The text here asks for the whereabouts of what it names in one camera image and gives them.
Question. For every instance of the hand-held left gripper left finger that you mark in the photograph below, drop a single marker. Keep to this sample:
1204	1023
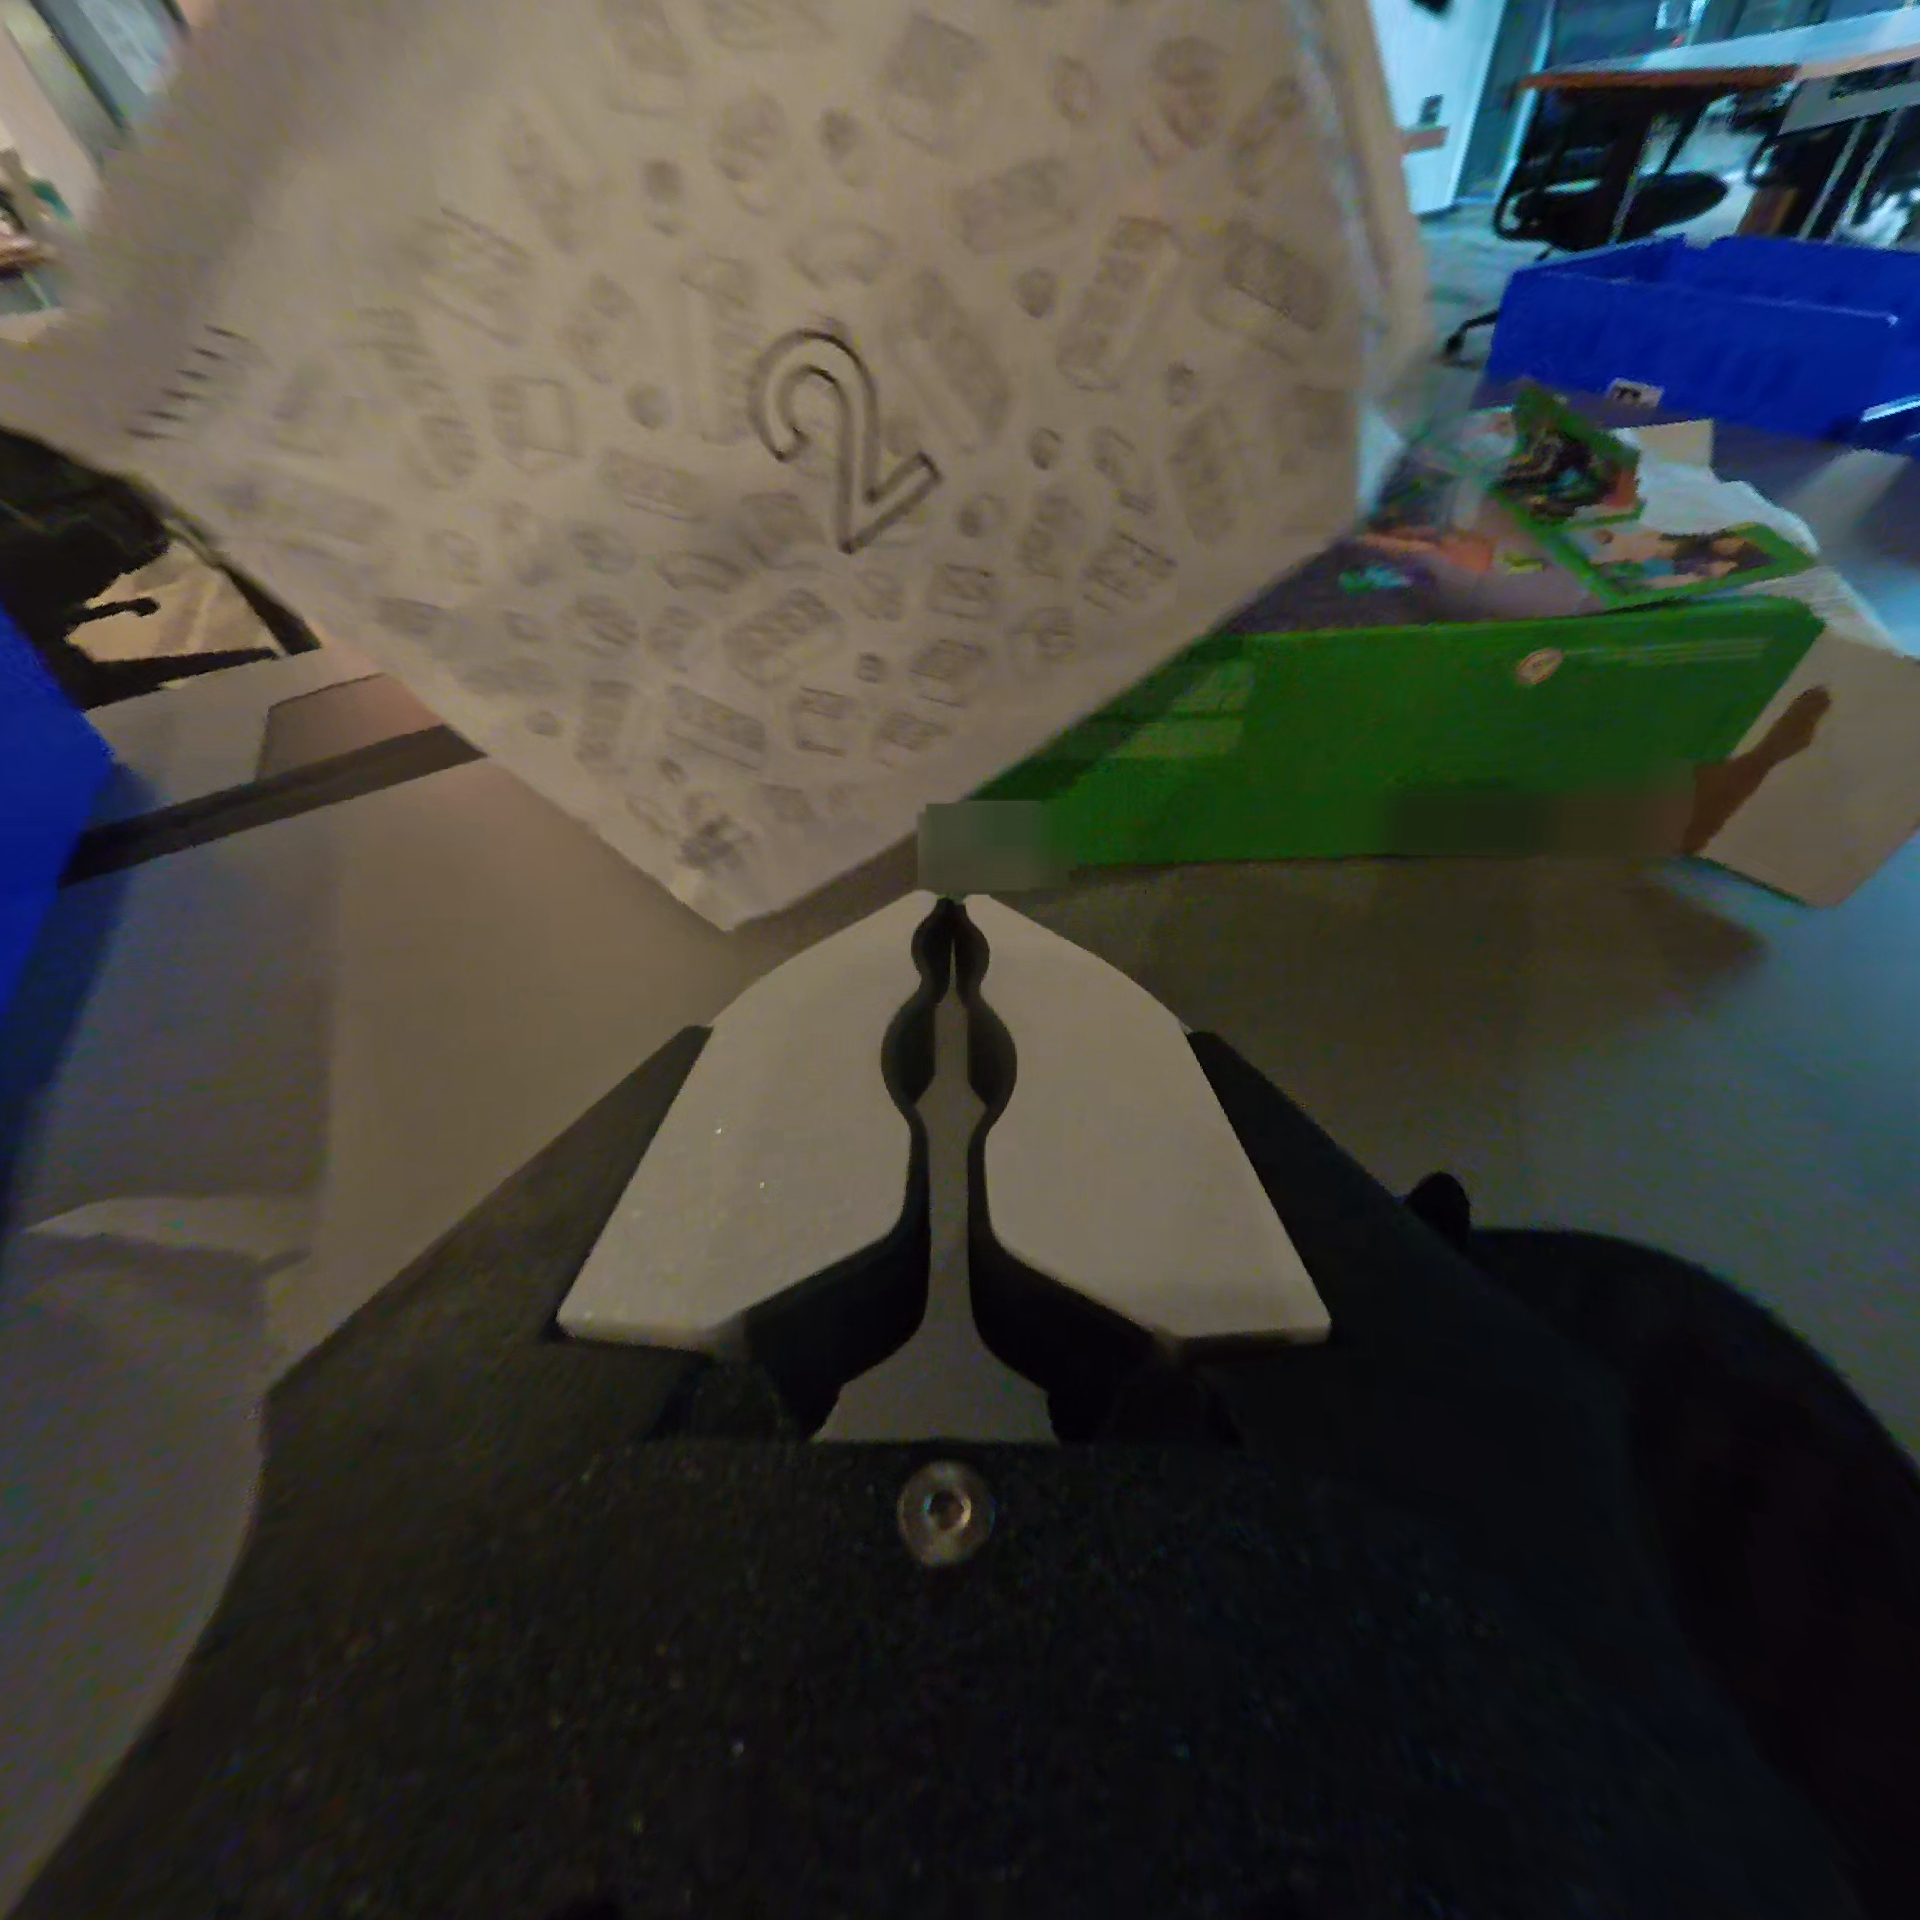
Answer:
750	1170

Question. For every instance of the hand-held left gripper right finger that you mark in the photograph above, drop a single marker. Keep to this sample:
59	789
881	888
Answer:
1154	1170

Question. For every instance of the green toy brick box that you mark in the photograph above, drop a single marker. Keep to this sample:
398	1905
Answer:
1424	720

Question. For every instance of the blue plastic bin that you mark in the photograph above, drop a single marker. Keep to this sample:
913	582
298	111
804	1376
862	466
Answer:
43	780
1681	329

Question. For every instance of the grey desk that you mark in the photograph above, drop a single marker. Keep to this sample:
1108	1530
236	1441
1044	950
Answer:
1499	1049

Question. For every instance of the black office chair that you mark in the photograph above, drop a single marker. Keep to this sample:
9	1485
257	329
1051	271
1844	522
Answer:
1635	201

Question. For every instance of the wooden office table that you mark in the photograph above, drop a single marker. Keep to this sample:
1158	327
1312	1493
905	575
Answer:
1650	76

